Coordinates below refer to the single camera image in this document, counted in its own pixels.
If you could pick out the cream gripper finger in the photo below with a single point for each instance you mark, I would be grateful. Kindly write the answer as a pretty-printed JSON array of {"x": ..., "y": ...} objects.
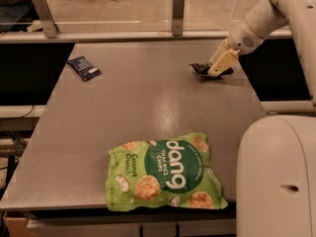
[
  {"x": 221, "y": 49},
  {"x": 227, "y": 59}
]

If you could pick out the brown cardboard box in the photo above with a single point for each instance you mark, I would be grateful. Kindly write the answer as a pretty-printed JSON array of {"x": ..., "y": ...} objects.
[{"x": 17, "y": 225}]

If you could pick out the glass barrier panel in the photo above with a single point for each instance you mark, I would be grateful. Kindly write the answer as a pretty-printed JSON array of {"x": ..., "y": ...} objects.
[{"x": 145, "y": 15}]

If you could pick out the metal bracket post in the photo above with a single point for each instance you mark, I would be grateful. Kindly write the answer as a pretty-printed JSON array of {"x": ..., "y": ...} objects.
[
  {"x": 50, "y": 29},
  {"x": 178, "y": 7}
]

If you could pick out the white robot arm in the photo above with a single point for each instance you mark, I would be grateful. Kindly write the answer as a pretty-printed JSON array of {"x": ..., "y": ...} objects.
[{"x": 276, "y": 165}]

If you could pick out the green rice chip bag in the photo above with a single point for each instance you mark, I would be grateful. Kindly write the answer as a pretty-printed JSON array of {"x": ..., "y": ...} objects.
[{"x": 155, "y": 173}]

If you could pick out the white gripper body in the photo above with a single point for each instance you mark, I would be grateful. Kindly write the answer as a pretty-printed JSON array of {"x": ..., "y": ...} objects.
[{"x": 242, "y": 39}]

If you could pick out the left metal bracket post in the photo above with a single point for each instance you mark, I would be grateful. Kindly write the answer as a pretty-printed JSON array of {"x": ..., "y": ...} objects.
[{"x": 50, "y": 29}]

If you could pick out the blue snack bar wrapper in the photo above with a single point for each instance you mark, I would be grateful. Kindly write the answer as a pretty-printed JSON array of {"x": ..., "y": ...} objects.
[{"x": 83, "y": 68}]

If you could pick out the middle metal bracket post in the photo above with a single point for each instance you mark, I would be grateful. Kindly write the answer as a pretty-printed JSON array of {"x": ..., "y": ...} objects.
[{"x": 178, "y": 7}]

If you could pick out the black rxbar chocolate bar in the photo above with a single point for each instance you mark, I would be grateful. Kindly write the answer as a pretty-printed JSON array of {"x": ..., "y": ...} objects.
[{"x": 204, "y": 69}]

